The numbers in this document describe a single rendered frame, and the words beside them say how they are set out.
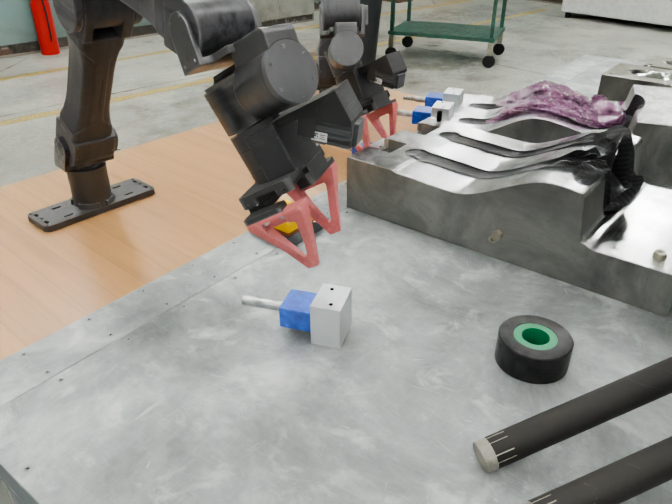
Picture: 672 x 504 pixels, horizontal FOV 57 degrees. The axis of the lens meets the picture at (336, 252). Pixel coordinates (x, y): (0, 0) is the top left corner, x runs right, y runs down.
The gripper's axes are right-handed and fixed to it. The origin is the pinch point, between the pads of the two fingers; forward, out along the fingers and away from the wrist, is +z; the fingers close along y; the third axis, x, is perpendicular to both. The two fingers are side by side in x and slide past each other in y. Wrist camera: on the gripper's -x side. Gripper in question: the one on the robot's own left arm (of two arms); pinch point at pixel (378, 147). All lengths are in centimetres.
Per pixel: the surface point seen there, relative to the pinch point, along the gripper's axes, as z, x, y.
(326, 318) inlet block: 13, -22, -47
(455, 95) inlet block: -3.0, -1.8, 28.2
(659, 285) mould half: 27, -46, -16
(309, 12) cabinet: -140, 394, 457
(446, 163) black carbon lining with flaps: 5.8, -17.3, -7.0
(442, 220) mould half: 12.6, -19.3, -16.2
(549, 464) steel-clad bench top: 30, -43, -47
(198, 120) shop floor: -48, 253, 153
